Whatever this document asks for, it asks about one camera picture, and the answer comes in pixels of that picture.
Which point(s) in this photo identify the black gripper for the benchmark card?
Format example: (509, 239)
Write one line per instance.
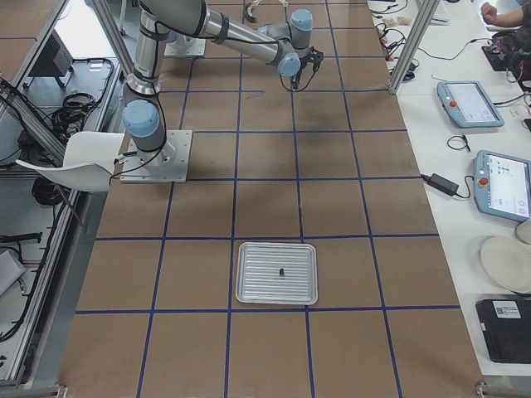
(296, 75)

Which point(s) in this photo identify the silver ribbed metal tray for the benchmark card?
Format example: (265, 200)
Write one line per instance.
(258, 280)

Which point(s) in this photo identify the far blue teach pendant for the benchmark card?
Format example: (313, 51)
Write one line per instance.
(468, 105)

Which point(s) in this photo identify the blue teach pendant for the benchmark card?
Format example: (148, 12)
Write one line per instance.
(502, 185)
(468, 105)

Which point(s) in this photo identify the black power adapter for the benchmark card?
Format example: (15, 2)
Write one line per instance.
(441, 184)

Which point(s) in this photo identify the white plastic chair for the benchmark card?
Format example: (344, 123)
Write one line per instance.
(88, 162)

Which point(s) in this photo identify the near blue teach pendant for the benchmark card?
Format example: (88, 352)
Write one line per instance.
(502, 185)

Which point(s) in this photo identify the beige round plate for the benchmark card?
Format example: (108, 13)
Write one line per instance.
(507, 262)

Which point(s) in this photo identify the black laptop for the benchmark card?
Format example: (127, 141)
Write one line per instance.
(505, 324)

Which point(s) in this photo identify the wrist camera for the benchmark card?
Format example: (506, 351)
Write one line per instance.
(314, 59)

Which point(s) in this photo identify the aluminium frame post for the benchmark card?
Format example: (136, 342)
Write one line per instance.
(418, 29)

